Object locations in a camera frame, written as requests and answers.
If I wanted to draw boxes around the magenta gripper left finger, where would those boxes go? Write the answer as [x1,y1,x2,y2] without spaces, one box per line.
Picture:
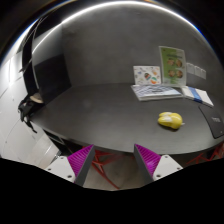
[46,145,95,186]

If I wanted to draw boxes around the black backpack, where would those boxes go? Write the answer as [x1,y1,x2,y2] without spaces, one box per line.
[18,93,44,133]

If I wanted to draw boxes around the black mouse pad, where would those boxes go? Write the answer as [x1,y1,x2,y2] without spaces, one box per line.
[199,105,224,139]

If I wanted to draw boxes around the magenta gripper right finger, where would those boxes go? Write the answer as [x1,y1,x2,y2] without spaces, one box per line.
[134,144,182,183]

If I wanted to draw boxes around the green standing poster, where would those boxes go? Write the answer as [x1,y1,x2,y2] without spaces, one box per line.
[159,46,186,87]

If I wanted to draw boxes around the white blue booklet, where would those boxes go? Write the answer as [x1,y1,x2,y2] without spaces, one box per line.
[182,86,214,107]

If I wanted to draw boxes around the blue white magazine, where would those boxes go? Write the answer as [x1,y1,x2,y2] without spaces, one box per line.
[131,85,182,101]

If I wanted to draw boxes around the yellow computer mouse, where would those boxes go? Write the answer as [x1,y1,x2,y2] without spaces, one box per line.
[158,112,183,130]

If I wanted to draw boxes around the red table frame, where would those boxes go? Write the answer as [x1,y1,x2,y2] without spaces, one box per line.
[84,143,224,191]

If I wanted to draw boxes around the colourful picture card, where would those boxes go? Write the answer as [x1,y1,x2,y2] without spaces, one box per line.
[133,66,161,85]

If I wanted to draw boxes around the white wall papers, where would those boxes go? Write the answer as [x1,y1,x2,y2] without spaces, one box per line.
[186,63,207,79]

